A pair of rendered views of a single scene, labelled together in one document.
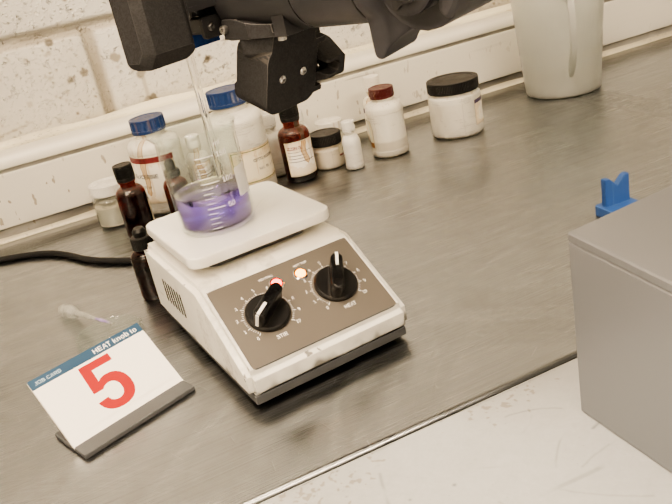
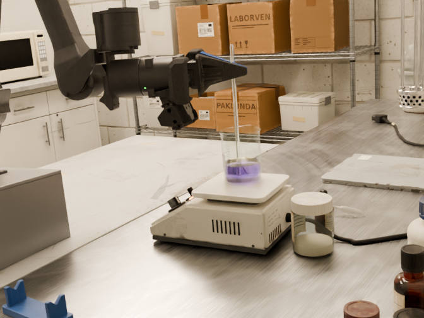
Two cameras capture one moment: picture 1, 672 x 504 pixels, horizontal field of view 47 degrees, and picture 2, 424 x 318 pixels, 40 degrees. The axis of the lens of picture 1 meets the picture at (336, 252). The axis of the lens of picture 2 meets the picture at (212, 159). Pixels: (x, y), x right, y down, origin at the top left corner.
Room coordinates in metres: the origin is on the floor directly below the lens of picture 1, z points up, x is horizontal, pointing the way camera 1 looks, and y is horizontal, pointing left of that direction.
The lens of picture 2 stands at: (1.27, -0.47, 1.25)
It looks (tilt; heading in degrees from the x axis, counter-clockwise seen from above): 14 degrees down; 144
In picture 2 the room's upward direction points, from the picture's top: 5 degrees counter-clockwise
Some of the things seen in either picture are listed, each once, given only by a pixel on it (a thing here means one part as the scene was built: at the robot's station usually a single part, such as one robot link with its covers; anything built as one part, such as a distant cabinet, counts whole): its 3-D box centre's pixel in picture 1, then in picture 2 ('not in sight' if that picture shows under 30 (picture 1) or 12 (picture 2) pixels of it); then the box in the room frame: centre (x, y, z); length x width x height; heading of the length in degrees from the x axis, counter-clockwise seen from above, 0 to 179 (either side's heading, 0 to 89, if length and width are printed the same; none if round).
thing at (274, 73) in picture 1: (287, 56); (174, 107); (0.53, 0.01, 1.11); 0.07 x 0.06 x 0.07; 133
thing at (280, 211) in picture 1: (234, 220); (241, 185); (0.59, 0.07, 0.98); 0.12 x 0.12 x 0.01; 26
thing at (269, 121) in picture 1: (272, 143); not in sight; (0.97, 0.05, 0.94); 0.03 x 0.03 x 0.08
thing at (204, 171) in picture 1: (203, 178); (242, 156); (0.58, 0.09, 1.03); 0.07 x 0.06 x 0.08; 110
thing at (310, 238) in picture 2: not in sight; (312, 224); (0.71, 0.11, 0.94); 0.06 x 0.06 x 0.08
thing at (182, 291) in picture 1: (260, 277); (228, 211); (0.57, 0.06, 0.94); 0.22 x 0.13 x 0.08; 26
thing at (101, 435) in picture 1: (112, 386); not in sight; (0.48, 0.17, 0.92); 0.09 x 0.06 x 0.04; 131
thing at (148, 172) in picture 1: (158, 162); not in sight; (0.93, 0.19, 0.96); 0.06 x 0.06 x 0.11
